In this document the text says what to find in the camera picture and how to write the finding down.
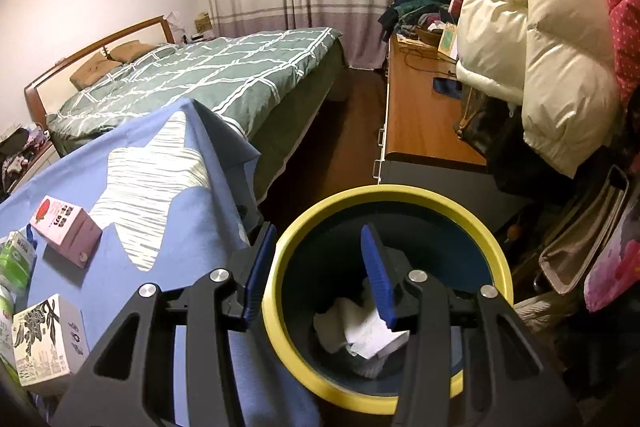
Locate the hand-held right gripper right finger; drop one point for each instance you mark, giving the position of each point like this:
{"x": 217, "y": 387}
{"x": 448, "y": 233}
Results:
{"x": 377, "y": 277}

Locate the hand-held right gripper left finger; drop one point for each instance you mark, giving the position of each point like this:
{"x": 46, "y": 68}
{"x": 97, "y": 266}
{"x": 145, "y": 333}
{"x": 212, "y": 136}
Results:
{"x": 260, "y": 267}

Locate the yellow rimmed blue bin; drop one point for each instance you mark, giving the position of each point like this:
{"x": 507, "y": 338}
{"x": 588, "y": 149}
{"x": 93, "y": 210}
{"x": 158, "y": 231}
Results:
{"x": 325, "y": 267}

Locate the white paper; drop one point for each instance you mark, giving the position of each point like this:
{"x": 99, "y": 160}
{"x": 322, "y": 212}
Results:
{"x": 360, "y": 337}

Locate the pink carton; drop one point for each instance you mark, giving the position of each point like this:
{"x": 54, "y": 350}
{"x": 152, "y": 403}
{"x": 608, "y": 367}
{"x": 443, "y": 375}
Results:
{"x": 60, "y": 227}

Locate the blue star tablecloth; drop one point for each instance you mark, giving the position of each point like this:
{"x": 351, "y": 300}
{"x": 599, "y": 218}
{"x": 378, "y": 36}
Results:
{"x": 200, "y": 232}

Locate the wooden bed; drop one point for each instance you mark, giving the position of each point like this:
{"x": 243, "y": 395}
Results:
{"x": 300, "y": 132}

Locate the wooden desk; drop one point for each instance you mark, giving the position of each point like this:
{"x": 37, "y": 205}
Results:
{"x": 415, "y": 122}

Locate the brown patterned handbag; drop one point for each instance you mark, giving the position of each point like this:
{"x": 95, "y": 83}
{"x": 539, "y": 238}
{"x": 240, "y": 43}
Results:
{"x": 475, "y": 127}

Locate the beige handbag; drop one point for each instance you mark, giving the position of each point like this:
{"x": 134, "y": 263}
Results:
{"x": 575, "y": 247}

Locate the blue pouch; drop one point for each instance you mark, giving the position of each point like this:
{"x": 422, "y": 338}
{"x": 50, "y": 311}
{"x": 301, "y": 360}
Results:
{"x": 445, "y": 86}

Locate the green checked duvet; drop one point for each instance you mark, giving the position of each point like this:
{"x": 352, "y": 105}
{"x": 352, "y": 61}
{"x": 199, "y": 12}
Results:
{"x": 200, "y": 67}

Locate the black white floral box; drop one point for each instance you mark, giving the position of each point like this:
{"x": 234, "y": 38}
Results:
{"x": 45, "y": 347}

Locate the pink floral bag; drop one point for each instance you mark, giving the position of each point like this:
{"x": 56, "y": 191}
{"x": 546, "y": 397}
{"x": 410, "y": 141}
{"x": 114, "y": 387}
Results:
{"x": 615, "y": 267}

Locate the white nightstand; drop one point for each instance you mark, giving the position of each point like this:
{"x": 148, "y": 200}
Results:
{"x": 37, "y": 164}

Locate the green white packet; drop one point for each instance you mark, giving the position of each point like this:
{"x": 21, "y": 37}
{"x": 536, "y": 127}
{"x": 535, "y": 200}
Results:
{"x": 15, "y": 262}

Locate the green white box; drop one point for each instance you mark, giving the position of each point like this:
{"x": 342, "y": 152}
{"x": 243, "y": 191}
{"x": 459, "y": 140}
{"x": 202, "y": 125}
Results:
{"x": 447, "y": 39}

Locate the brown pillow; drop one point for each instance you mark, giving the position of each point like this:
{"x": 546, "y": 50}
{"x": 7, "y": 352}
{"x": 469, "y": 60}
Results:
{"x": 131, "y": 52}
{"x": 95, "y": 72}

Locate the mixed clothes pile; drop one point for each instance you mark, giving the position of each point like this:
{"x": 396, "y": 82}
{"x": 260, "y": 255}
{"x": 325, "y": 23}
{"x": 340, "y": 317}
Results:
{"x": 415, "y": 7}

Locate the dark clothes pile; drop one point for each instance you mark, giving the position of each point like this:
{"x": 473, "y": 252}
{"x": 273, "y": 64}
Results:
{"x": 15, "y": 142}

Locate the cream puffer jacket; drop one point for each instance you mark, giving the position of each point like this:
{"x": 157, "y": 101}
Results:
{"x": 550, "y": 57}

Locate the red dotted jacket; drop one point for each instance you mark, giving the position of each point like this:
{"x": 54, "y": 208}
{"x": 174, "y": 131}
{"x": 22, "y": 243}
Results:
{"x": 620, "y": 7}

